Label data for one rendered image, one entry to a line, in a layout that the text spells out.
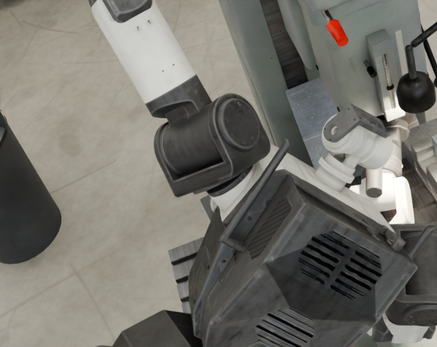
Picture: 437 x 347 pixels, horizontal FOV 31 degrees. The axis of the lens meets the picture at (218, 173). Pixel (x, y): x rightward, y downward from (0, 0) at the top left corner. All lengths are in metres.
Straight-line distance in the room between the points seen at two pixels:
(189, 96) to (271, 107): 1.09
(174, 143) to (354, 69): 0.55
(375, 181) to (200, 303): 0.57
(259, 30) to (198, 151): 0.95
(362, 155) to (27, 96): 3.45
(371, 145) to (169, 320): 0.43
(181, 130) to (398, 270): 0.37
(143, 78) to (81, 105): 3.13
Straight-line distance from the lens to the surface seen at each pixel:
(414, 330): 1.49
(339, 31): 1.33
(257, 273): 1.08
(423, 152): 2.03
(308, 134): 2.23
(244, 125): 1.13
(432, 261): 1.31
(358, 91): 1.64
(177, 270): 2.09
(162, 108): 1.15
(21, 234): 3.56
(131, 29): 1.14
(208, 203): 1.94
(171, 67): 1.14
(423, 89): 1.51
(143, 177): 3.71
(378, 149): 1.25
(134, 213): 3.58
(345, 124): 1.20
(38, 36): 4.97
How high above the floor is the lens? 2.54
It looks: 45 degrees down
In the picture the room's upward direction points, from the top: 25 degrees counter-clockwise
